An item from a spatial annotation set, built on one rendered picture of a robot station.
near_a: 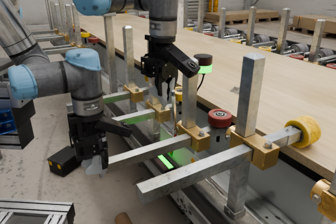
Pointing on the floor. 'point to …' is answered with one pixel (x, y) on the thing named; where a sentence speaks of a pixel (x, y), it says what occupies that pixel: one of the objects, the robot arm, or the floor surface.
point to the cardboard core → (122, 219)
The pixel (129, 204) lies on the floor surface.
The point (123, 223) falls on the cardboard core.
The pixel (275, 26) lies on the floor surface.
